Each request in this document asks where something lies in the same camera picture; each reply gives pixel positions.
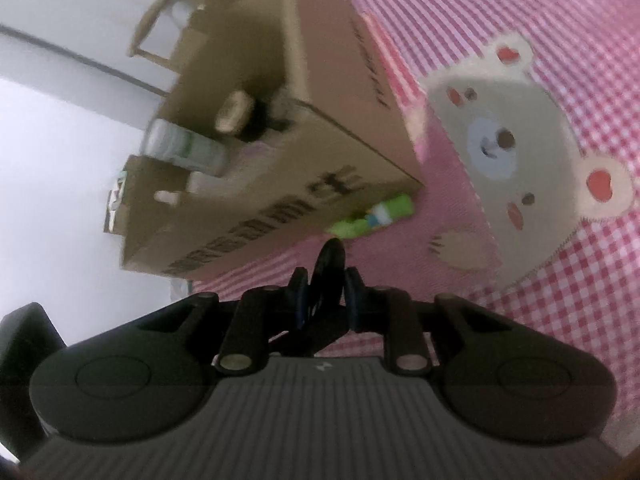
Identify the wooden chair black seat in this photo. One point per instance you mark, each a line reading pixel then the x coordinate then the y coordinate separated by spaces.
pixel 150 15

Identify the grey wall pipe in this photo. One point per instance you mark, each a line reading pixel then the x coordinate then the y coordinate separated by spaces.
pixel 75 57

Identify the white capped bottle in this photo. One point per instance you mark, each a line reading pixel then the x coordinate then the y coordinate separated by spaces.
pixel 185 150

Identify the pink checked bear blanket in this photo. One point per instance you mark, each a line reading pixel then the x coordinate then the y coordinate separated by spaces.
pixel 575 285

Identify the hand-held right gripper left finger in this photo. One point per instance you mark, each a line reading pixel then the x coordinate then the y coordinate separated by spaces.
pixel 300 300

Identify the white charger plug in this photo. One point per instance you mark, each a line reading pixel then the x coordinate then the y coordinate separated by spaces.
pixel 167 196

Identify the green lip balm tube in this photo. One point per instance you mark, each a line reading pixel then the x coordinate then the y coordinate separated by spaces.
pixel 385 210

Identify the large printed cardboard box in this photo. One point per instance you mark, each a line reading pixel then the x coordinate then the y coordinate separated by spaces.
pixel 340 150

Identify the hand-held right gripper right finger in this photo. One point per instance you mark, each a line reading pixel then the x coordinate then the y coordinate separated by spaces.
pixel 352 300

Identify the gold lid cosmetic jar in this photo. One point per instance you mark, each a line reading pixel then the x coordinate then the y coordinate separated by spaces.
pixel 232 110

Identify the black tape roll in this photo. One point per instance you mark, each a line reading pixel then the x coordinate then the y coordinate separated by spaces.
pixel 327 270

